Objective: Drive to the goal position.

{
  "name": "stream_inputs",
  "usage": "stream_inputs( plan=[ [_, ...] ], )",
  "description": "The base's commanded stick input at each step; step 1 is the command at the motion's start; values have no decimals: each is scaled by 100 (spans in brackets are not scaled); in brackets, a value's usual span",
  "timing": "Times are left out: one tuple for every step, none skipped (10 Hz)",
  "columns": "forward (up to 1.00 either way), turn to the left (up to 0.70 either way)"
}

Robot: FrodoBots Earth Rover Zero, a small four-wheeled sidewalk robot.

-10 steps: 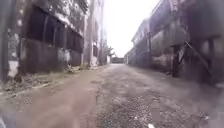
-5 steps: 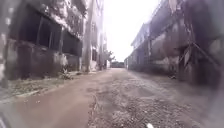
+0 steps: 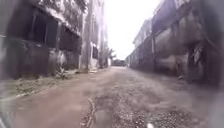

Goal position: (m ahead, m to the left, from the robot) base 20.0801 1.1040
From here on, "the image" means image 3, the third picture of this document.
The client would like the tree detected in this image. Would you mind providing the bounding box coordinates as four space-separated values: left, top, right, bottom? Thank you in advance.
102 46 118 68

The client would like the tall grey building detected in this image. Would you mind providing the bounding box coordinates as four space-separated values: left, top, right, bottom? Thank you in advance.
79 0 112 72

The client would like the brown dirt road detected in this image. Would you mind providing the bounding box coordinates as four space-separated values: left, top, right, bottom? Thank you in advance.
0 65 224 128

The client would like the dark weathered building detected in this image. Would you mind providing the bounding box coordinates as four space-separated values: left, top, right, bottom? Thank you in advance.
0 0 89 81

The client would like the grass strip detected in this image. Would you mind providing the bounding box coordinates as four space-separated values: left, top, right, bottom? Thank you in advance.
0 68 101 102

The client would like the dark distant wall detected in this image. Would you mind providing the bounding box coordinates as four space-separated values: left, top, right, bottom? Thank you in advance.
111 58 128 67

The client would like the grey building with wall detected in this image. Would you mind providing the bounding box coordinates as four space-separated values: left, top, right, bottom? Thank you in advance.
125 0 224 87

